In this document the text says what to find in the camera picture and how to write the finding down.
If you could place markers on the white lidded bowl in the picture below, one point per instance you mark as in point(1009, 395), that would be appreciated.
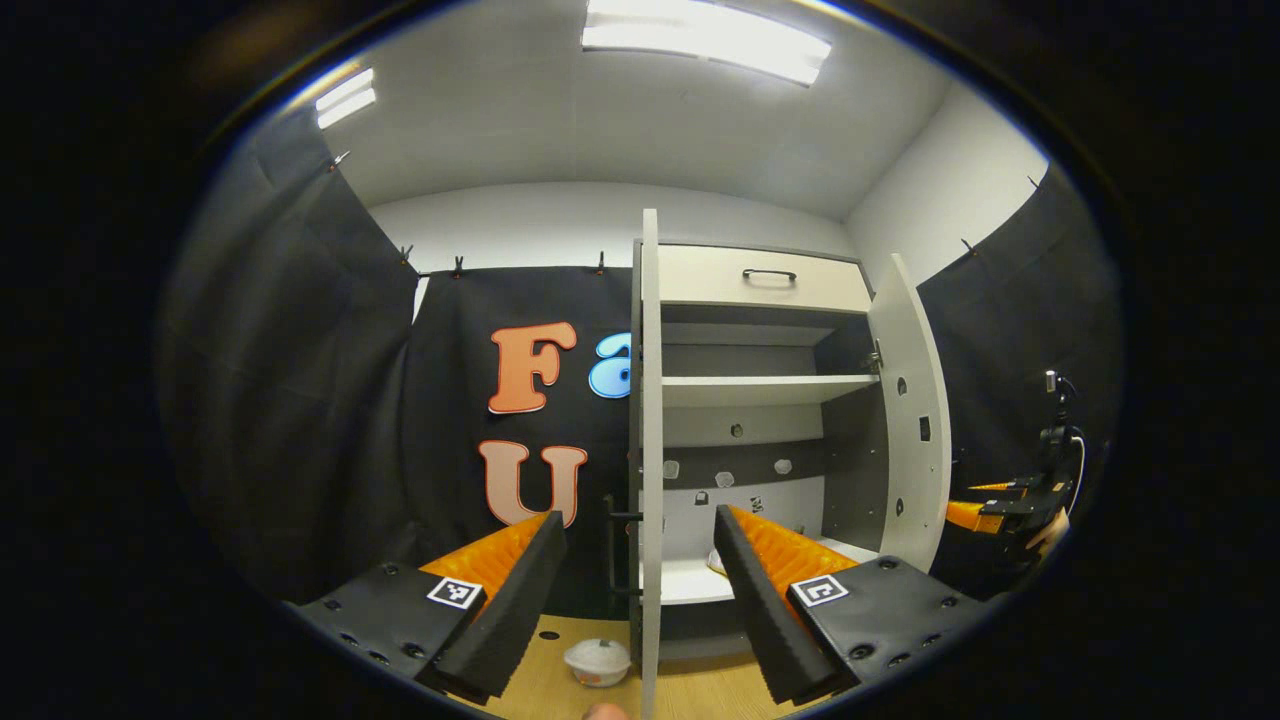
point(597, 660)

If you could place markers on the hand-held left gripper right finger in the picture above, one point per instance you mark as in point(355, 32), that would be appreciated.
point(755, 610)

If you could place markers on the white cabinet drawer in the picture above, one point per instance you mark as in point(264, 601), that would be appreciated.
point(720, 280)

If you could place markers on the white striped shoe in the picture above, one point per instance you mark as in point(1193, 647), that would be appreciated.
point(713, 562)

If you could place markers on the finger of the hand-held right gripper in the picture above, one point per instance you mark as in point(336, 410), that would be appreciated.
point(1000, 487)
point(975, 515)

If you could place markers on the white shoe cabinet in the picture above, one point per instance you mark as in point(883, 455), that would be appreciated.
point(760, 390)

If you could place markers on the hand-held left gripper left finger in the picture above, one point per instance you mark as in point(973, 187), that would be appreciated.
point(525, 610)

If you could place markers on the large ceiling light panel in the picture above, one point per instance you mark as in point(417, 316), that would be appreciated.
point(705, 40)

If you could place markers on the narrow ceiling light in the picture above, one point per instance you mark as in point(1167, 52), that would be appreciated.
point(345, 97)

